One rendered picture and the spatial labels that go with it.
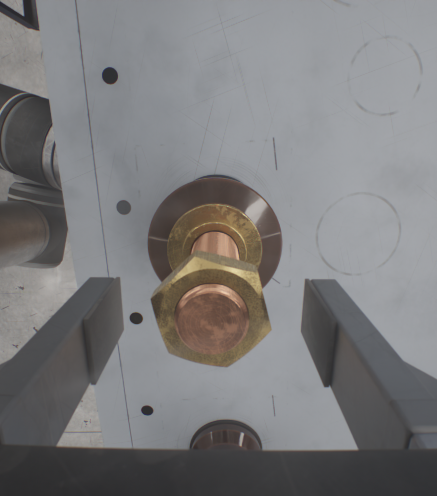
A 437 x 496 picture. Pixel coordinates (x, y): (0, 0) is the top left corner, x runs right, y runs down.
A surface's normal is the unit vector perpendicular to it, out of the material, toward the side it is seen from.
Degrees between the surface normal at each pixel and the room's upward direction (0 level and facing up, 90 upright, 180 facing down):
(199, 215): 0
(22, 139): 12
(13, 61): 0
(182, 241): 0
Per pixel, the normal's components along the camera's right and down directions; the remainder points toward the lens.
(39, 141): -0.15, 0.07
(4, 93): 0.14, -0.63
